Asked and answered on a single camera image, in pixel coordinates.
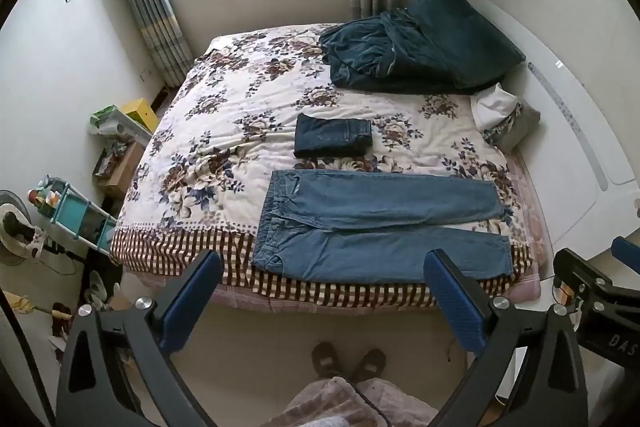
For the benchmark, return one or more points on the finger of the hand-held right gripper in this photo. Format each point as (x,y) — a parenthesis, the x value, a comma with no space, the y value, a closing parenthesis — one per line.
(582,272)
(627,251)

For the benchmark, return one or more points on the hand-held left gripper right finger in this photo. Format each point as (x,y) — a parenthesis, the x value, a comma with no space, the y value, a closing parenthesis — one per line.
(455,302)

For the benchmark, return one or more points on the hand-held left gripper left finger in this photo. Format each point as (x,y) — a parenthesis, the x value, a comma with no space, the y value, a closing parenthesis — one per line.
(192,297)

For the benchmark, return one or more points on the light blue jeans pants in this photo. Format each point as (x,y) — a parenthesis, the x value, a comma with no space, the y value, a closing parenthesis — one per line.
(380,232)

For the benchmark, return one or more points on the white shoe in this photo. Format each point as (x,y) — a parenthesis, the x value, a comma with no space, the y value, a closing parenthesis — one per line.
(96,294)

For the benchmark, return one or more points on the person's right brown slipper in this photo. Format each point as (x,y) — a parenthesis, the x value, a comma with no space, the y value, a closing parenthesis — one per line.
(372,363)

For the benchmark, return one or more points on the person's brown slipper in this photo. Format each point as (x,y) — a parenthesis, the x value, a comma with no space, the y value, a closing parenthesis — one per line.
(372,363)
(326,357)

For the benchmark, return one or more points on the person's left brown slipper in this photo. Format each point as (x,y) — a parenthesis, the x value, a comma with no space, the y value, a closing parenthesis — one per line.
(326,357)

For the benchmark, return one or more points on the teal storage rack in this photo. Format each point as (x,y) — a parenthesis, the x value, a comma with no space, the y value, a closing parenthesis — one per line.
(75,214)

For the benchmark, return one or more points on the cardboard box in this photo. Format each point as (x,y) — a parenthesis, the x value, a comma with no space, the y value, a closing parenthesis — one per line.
(117,169)

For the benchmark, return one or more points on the floral blanket bed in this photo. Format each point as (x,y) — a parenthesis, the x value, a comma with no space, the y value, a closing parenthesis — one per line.
(225,147)

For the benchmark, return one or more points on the grey patterned pillow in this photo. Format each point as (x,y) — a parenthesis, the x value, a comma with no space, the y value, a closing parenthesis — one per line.
(517,129)

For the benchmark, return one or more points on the white headboard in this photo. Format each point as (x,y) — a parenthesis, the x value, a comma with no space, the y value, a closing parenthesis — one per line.
(565,107)

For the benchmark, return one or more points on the person's pink plaid legs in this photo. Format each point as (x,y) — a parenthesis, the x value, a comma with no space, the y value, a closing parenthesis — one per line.
(325,404)

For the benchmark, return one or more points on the white cloth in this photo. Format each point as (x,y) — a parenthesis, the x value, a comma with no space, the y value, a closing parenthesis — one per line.
(492,107)

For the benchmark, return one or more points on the standing fan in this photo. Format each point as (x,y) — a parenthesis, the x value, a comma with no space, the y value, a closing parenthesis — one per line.
(15,232)

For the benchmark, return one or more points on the yellow box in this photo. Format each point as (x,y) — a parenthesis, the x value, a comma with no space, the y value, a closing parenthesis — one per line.
(142,114)

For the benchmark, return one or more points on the green box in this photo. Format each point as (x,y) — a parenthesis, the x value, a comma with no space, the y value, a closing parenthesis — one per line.
(105,117)

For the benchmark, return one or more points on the folded dark blue jeans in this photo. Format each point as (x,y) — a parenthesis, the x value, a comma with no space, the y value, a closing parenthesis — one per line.
(332,136)

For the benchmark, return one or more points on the dark teal pillow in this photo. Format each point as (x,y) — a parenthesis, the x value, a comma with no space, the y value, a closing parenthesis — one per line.
(465,37)

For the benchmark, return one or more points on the dark teal blanket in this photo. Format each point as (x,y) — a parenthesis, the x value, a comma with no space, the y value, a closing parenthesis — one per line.
(370,52)

